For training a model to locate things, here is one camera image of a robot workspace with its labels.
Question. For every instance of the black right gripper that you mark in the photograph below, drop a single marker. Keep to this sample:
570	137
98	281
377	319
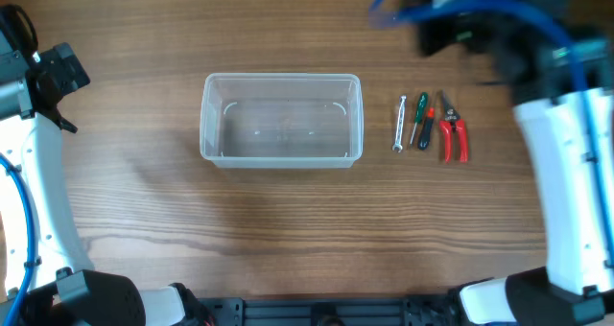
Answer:
429	42

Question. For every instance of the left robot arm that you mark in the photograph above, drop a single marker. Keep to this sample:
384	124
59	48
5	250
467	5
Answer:
50	280

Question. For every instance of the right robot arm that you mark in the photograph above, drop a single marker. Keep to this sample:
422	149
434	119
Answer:
561	82

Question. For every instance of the red handle pruning shears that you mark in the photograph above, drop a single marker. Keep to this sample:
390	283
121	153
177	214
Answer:
450	124

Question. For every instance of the green handle screwdriver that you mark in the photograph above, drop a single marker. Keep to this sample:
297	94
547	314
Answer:
419	113

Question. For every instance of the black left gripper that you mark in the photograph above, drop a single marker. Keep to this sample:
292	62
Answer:
63	65

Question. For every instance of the black red handle screwdriver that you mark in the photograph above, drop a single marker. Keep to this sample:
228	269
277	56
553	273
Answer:
425	134

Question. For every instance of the clear plastic container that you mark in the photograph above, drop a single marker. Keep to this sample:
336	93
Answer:
282	120

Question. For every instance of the silver open-end wrench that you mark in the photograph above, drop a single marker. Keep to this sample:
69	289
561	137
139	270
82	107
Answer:
397	144

